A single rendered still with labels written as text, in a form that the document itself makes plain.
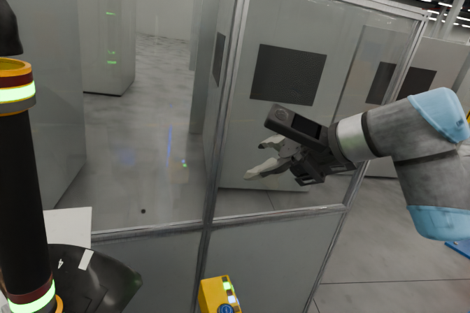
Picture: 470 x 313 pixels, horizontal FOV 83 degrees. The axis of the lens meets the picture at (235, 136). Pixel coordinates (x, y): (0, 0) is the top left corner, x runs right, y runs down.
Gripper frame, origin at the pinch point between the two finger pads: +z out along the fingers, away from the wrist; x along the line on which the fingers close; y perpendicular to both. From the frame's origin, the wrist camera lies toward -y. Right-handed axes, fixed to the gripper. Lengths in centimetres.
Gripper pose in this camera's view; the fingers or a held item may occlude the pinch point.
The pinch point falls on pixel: (252, 158)
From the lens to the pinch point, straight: 58.0
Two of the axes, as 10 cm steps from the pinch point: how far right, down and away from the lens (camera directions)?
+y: 6.3, 6.9, 3.5
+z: -6.7, 2.7, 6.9
